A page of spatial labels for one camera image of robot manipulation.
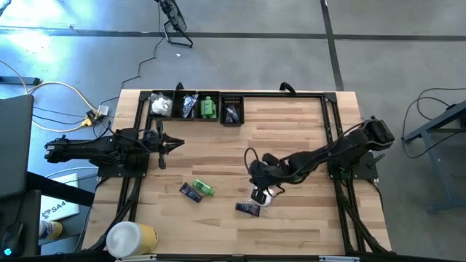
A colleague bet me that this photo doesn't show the black floor fan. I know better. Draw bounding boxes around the black floor fan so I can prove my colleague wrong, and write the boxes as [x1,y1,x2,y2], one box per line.
[154,0,194,49]

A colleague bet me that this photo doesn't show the silver aluminium profile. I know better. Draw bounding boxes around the silver aluminium profile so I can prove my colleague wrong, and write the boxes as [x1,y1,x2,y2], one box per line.
[318,255,361,262]
[115,254,157,262]

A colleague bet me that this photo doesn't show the dark grey monitor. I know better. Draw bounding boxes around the dark grey monitor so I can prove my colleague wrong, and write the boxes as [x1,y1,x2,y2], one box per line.
[0,93,36,200]

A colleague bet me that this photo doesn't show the black floor cables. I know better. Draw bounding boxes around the black floor cables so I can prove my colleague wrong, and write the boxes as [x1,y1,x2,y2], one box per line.
[400,87,466,194]

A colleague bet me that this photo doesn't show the black fan power cable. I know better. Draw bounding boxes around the black fan power cable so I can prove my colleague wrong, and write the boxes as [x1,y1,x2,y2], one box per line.
[98,3,165,107]

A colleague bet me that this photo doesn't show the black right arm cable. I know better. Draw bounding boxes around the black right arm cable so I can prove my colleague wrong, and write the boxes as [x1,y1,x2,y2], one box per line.
[242,146,264,175]

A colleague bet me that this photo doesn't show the black floor bar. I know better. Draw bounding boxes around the black floor bar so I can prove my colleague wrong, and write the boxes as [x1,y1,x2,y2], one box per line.
[0,75,42,87]

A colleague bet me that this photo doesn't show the pale yellow extension cord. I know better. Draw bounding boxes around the pale yellow extension cord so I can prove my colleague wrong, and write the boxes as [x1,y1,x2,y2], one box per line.
[0,60,100,134]

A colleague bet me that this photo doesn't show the yellow tub white lid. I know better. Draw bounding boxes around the yellow tub white lid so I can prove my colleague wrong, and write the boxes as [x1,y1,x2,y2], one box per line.
[105,220,159,260]

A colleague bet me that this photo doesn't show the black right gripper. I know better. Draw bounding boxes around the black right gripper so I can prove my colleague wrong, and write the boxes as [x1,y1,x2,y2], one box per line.
[248,152,291,190]

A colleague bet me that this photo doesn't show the blue grey metal table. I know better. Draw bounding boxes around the blue grey metal table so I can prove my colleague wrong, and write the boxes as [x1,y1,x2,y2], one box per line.
[402,100,466,215]

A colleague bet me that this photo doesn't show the black side desk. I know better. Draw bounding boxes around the black side desk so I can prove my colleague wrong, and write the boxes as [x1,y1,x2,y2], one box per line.
[0,170,96,258]

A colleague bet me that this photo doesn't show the white cardboard box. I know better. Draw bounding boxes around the white cardboard box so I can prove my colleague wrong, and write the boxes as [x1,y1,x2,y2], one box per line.
[39,172,81,222]

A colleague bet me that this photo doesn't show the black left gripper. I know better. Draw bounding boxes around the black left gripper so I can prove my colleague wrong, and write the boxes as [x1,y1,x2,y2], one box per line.
[142,120,186,170]

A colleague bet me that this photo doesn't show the clear vanity pack bag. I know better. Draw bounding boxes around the clear vanity pack bag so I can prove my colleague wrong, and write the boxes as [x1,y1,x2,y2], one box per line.
[150,92,173,116]

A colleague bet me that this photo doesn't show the yellow white can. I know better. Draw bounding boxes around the yellow white can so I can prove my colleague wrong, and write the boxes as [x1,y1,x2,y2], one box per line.
[38,219,64,241]

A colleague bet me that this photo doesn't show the clear bag white cotton balls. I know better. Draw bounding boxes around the clear bag white cotton balls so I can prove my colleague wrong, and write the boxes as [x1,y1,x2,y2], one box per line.
[250,184,274,208]

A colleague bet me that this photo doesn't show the black aluminium table frame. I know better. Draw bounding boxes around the black aluminium table frame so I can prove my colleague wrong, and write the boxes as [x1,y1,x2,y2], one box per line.
[87,90,392,258]

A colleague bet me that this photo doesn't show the black computer mouse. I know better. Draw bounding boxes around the black computer mouse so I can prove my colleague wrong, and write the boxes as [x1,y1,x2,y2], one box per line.
[0,221,25,258]

